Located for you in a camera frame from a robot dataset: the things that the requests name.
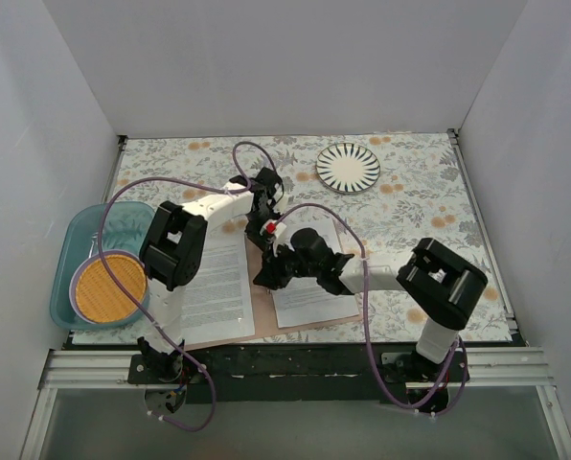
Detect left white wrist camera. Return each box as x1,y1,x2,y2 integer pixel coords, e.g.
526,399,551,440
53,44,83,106
272,183,286,203

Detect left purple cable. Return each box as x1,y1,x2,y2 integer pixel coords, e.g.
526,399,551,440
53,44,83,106
96,141,283,432

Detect printed paper sheet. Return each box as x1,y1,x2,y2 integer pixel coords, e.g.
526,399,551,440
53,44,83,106
272,218,359,329
181,234,255,348

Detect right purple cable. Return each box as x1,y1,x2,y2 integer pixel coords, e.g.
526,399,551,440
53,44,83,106
278,203,469,414

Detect orange woven coaster dish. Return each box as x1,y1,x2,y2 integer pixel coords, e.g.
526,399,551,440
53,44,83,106
69,249,148,327

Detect pink file folder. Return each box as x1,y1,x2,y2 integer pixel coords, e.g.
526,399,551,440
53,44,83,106
186,229,361,350

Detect floral tablecloth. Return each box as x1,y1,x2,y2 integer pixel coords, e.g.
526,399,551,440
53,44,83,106
72,133,514,344

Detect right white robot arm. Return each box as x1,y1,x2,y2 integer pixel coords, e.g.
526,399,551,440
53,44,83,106
253,228,488,381

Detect white plate blue stripes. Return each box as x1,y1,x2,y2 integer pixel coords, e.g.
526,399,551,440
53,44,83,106
315,142,381,195

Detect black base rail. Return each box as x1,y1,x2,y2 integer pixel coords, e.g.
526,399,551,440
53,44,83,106
127,343,463,404

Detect purple cable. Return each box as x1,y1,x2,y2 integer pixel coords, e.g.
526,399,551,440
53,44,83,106
96,141,283,432
278,203,469,414

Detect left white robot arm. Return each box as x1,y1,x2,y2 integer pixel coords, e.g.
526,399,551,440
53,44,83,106
137,168,284,383

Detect teal plastic tray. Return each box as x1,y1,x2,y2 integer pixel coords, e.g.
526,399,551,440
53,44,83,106
49,201,154,331

